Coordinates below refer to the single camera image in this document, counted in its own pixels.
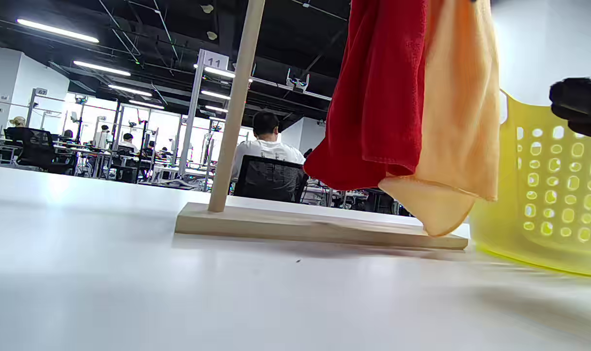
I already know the person's left hand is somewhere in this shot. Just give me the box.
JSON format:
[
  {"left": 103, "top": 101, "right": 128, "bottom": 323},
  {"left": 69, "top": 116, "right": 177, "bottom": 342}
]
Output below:
[{"left": 549, "top": 77, "right": 591, "bottom": 141}]

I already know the orange towel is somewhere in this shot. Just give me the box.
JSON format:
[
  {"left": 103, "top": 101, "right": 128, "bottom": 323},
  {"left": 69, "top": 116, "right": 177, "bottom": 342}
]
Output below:
[{"left": 377, "top": 0, "right": 501, "bottom": 237}]

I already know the red towel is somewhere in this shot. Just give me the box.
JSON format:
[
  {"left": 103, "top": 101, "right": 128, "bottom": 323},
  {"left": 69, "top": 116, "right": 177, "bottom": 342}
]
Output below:
[{"left": 304, "top": 0, "right": 429, "bottom": 191}]

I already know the wooden towel rack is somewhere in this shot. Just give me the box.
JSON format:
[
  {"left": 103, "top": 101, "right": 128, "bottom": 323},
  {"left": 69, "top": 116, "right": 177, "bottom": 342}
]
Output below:
[{"left": 175, "top": 0, "right": 469, "bottom": 250}]

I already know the yellow perforated plastic basket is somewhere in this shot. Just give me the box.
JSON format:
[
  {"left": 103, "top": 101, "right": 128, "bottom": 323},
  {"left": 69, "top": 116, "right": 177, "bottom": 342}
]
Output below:
[{"left": 469, "top": 90, "right": 591, "bottom": 278}]

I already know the black mesh office chair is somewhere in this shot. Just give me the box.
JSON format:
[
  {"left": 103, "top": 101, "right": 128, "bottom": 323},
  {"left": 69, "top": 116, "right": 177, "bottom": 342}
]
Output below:
[{"left": 233, "top": 155, "right": 309, "bottom": 203}]

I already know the row of ceiling light strips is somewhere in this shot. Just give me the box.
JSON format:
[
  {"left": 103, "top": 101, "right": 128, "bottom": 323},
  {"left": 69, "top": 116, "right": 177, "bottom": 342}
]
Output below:
[{"left": 17, "top": 19, "right": 253, "bottom": 114}]

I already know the overhead camera rig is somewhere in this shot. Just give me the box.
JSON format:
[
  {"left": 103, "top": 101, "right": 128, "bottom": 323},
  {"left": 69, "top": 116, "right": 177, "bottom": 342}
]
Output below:
[{"left": 286, "top": 68, "right": 310, "bottom": 93}]

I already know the grey metal frame post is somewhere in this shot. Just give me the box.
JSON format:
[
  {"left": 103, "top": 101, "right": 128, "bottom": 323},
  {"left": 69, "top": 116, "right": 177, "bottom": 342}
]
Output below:
[{"left": 178, "top": 49, "right": 229, "bottom": 177}]

